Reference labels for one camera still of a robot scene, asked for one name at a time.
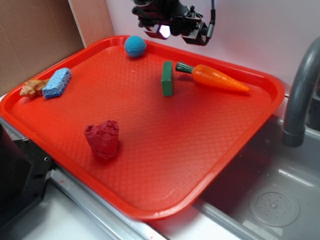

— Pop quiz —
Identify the blue sponge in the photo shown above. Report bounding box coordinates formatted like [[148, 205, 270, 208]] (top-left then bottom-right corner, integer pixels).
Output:
[[42, 67, 72, 99]]

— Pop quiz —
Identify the grey toy faucet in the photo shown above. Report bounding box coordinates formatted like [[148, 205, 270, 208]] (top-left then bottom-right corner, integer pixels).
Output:
[[281, 38, 320, 148]]

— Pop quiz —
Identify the tan seashell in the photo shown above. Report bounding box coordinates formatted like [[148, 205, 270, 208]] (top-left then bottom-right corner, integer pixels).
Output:
[[19, 79, 50, 98]]

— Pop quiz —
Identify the blue knitted ball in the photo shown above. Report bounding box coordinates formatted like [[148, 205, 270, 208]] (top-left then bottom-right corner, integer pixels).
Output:
[[124, 35, 147, 58]]

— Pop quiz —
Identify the black braided cable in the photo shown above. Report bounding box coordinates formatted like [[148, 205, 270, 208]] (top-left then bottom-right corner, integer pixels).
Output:
[[206, 0, 217, 40]]

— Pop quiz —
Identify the crumpled red paper ball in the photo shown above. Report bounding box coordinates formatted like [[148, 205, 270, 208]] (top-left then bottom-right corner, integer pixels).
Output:
[[84, 120, 119, 161]]

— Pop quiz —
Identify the grey toy sink basin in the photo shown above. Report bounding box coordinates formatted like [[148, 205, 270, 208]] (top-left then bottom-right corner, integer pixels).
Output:
[[195, 117, 320, 240]]

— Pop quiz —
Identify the green wooden block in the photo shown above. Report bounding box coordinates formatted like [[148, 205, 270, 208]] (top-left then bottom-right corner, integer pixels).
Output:
[[161, 61, 174, 97]]

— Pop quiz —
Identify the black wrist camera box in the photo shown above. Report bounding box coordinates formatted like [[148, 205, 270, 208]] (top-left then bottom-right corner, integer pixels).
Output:
[[182, 22, 209, 46]]

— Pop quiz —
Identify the orange toy carrot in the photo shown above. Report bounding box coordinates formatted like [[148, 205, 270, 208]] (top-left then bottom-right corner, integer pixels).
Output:
[[175, 61, 250, 93]]

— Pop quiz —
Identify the brown cardboard panel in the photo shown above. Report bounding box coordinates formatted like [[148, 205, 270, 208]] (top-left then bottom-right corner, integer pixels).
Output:
[[0, 0, 114, 95]]

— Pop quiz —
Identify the red plastic tray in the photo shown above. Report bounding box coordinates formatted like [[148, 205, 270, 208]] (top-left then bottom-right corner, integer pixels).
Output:
[[0, 36, 285, 221]]

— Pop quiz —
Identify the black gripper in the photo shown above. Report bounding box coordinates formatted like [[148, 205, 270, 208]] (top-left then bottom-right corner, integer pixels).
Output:
[[132, 0, 200, 40]]

